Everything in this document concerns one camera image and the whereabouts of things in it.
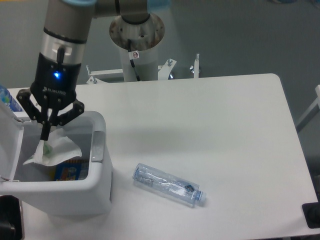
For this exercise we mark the clear plastic water bottle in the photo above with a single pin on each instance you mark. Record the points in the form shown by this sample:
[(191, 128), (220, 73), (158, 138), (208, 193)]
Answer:
[(169, 185)]

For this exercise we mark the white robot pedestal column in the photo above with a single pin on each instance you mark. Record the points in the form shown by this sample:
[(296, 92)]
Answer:
[(138, 47)]

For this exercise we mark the white trash can lid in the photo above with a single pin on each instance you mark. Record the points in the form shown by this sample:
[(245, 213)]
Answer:
[(11, 136)]

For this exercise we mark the blue and orange snack wrapper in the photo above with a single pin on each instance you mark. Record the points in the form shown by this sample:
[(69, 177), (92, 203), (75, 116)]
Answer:
[(72, 170)]

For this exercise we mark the white bracket with bolt left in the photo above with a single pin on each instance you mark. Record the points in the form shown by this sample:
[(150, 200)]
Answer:
[(104, 76)]

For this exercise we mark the white metal frame right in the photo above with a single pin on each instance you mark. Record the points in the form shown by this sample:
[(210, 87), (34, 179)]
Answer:
[(310, 112)]

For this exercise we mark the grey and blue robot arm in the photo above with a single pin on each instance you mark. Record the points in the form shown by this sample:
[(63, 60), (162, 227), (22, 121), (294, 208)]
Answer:
[(67, 25)]

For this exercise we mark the black clamp bottom right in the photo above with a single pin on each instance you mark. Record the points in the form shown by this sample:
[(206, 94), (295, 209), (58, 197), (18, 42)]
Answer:
[(312, 214)]

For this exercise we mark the white bracket with bolt right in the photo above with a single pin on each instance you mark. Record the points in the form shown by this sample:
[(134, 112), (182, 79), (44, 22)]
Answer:
[(195, 68)]

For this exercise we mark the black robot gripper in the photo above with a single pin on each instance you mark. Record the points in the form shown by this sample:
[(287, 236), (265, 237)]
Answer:
[(54, 87)]

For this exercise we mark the white bracket with bolt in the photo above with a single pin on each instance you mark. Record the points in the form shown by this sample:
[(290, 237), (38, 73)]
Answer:
[(195, 68), (104, 76), (165, 72)]

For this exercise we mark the blue patterned cylinder can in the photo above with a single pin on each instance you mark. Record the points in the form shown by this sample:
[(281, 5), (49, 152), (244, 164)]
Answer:
[(9, 101)]

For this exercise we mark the white bracket with bolt middle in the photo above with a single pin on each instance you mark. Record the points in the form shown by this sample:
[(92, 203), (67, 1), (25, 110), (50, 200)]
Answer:
[(165, 72)]

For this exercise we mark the white plastic trash can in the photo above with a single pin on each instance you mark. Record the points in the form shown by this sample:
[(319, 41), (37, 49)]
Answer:
[(81, 185)]

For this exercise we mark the white paper tissue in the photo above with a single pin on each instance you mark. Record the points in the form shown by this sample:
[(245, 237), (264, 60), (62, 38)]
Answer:
[(57, 151)]

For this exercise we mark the black device bottom left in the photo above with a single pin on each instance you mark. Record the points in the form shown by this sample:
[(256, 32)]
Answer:
[(11, 227)]

